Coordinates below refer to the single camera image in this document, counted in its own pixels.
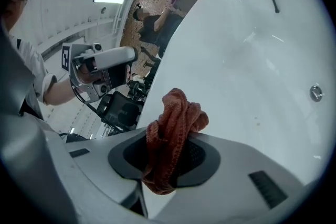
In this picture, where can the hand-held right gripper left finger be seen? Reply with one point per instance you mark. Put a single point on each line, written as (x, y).
(120, 160)

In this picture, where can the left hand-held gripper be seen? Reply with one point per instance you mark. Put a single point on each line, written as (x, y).
(115, 56)

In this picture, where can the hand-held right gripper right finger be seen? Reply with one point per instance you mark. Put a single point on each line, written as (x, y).
(207, 165)

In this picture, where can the red-brown wiping cloth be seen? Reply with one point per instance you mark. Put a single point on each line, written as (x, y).
(168, 139)

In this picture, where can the white bathtub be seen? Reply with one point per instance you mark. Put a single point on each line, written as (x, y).
(236, 60)

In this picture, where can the person's left forearm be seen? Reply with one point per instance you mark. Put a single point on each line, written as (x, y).
(60, 93)

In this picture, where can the chrome sink drain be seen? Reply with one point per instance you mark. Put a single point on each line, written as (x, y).
(315, 92)

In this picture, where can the person's left hand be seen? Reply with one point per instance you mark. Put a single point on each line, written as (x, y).
(88, 73)

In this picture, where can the black tripod equipment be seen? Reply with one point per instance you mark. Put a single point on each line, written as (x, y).
(147, 73)

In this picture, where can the light grey shirt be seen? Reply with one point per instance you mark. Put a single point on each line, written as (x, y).
(39, 68)

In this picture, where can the person's face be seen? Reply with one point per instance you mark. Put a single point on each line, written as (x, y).
(13, 15)

